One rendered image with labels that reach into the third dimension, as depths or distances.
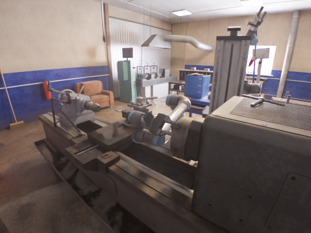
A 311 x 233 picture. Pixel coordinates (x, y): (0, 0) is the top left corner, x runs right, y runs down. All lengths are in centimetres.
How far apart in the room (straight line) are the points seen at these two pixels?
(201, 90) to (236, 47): 123
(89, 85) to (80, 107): 349
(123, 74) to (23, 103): 296
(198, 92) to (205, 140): 237
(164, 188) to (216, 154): 45
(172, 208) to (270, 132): 58
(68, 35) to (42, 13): 80
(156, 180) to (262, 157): 64
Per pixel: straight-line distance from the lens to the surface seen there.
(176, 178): 119
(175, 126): 83
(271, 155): 57
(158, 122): 93
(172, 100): 146
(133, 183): 101
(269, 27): 792
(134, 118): 101
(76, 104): 174
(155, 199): 92
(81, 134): 153
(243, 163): 60
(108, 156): 117
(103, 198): 155
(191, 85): 298
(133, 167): 111
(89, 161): 117
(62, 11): 554
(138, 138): 106
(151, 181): 100
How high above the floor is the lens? 153
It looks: 20 degrees down
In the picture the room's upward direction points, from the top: straight up
